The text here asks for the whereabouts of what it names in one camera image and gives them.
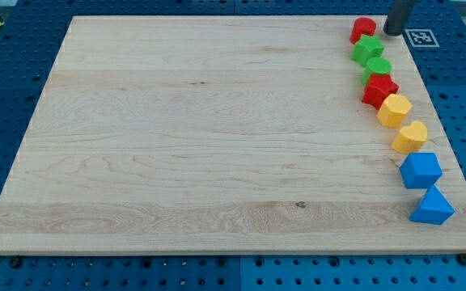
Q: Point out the black bolt left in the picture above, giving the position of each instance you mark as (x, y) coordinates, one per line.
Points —
(15, 262)

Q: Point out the black bolt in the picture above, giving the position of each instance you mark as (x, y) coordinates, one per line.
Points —
(15, 262)
(461, 258)

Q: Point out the yellow hexagon block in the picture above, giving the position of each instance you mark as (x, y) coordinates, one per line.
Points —
(393, 111)

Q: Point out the white fiducial marker tag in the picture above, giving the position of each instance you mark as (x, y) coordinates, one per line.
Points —
(421, 38)

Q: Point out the yellow heart block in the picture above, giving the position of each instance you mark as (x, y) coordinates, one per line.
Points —
(410, 138)

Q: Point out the blue triangle block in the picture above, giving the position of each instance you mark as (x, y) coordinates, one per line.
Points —
(433, 208)

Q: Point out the wooden board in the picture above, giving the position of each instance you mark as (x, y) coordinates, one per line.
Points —
(193, 135)

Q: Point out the blue cube block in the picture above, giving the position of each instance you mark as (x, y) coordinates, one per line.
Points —
(420, 170)

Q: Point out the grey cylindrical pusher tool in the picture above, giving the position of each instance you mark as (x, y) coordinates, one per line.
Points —
(398, 17)

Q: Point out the green cylinder block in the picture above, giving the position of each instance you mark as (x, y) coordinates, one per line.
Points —
(376, 65)

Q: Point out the red star block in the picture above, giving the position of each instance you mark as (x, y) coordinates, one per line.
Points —
(378, 88)

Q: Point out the black bolt right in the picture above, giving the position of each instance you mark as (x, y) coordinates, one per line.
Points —
(461, 258)

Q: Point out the green star block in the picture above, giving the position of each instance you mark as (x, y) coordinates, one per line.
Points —
(366, 48)

